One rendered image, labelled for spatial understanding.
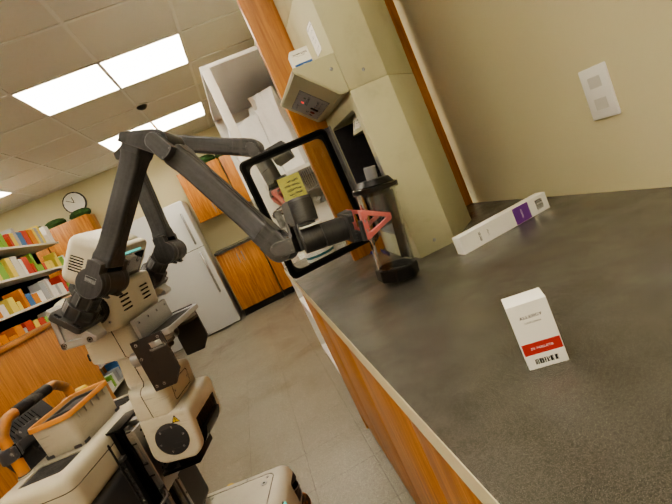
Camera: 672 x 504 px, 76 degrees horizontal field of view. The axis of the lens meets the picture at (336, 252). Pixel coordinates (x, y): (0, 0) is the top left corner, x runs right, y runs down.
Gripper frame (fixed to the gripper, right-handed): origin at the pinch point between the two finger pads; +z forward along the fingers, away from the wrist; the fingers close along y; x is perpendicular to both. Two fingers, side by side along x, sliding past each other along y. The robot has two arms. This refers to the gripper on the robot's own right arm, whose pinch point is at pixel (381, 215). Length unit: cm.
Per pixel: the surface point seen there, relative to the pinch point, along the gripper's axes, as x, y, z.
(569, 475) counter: 15, -70, -12
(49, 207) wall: -80, 566, -277
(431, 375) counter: 16, -46, -14
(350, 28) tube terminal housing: -45.2, 12.5, 9.5
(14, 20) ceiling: -135, 169, -109
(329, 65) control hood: -37.9, 12.1, 1.5
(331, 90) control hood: -32.1, 12.1, 0.2
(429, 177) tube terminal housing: -4.1, 10.8, 19.0
